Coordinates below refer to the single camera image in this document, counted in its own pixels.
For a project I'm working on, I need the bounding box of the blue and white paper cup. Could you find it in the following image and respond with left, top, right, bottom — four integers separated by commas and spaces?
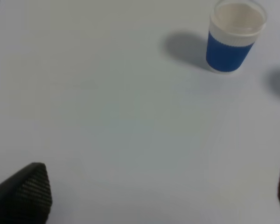
206, 0, 267, 73

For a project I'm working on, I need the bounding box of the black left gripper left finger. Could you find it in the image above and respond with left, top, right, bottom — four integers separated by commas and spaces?
0, 162, 53, 224

